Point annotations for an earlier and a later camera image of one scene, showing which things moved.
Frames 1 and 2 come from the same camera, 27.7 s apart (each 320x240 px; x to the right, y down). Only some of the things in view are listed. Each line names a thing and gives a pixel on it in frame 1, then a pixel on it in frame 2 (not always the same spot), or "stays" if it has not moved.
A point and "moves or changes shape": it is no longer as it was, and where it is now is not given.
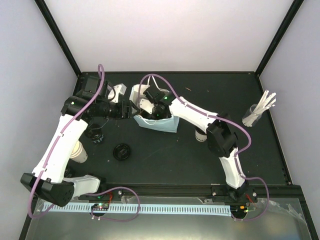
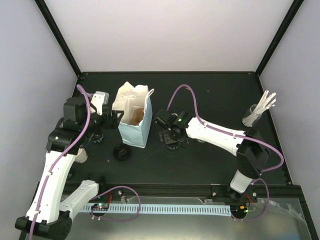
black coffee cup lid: (121, 151) stays
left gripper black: (126, 113) → (114, 122)
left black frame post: (60, 40) stays
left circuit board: (100, 206) stays
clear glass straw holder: (251, 118) stays
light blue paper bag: (169, 124) moves or changes shape
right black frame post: (280, 35) stays
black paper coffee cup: (200, 136) moves or changes shape
